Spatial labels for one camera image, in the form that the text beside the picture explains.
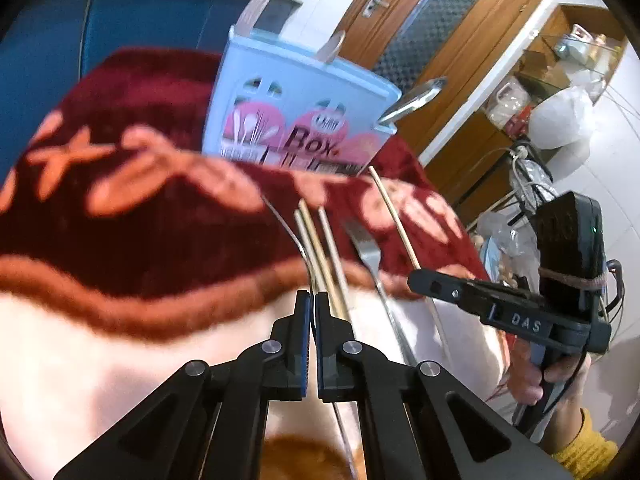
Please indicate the cardboard box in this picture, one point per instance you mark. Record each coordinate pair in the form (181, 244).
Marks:
(542, 67)

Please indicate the blue kitchen base cabinet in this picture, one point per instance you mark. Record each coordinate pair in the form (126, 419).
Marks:
(125, 15)

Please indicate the clear bag with pink contents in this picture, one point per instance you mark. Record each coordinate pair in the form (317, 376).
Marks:
(507, 105)

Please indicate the person's right hand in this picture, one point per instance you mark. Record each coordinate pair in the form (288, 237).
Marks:
(525, 380)

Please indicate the small metal spoon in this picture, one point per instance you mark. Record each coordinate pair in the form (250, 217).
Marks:
(332, 45)

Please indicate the pale chopstick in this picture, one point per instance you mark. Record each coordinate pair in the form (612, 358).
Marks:
(395, 220)

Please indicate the light blue utensil holder box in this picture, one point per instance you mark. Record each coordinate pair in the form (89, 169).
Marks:
(280, 67)

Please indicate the wooden shelf unit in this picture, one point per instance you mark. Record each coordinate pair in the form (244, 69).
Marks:
(475, 160)

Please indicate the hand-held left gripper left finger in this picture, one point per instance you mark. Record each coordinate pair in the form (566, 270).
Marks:
(301, 340)

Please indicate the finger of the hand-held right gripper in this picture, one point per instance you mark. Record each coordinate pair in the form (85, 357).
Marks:
(435, 287)

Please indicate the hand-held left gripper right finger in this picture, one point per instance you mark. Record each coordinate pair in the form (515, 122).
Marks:
(321, 345)

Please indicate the wooden door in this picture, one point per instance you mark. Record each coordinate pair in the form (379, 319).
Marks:
(500, 15)

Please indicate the red floral blanket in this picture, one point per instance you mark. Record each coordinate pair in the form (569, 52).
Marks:
(150, 240)

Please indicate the large shiny metal spoon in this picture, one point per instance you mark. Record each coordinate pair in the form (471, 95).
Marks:
(415, 100)

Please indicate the person's right forearm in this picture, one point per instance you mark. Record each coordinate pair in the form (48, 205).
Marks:
(585, 452)

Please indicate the light blue plastic container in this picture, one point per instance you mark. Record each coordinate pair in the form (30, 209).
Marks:
(575, 45)

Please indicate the light metal fork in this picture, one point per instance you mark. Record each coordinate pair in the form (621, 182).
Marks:
(364, 247)

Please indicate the long slim metal utensil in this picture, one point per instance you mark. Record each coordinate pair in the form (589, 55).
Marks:
(300, 247)

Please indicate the white plastic bag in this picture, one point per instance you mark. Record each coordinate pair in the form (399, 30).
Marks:
(560, 120)

